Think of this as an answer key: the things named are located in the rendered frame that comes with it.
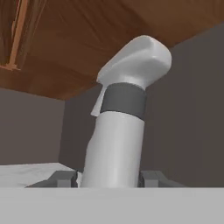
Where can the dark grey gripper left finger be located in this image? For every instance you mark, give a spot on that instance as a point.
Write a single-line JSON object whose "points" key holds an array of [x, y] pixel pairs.
{"points": [[59, 179]]}

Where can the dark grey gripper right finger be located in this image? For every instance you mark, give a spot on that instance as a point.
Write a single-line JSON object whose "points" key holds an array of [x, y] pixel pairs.
{"points": [[154, 179]]}

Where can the white spray bottle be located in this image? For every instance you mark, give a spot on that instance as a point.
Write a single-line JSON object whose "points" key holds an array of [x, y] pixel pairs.
{"points": [[116, 145]]}

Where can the brown wooden cabinet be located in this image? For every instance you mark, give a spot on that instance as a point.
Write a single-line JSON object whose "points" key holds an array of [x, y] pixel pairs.
{"points": [[73, 38]]}

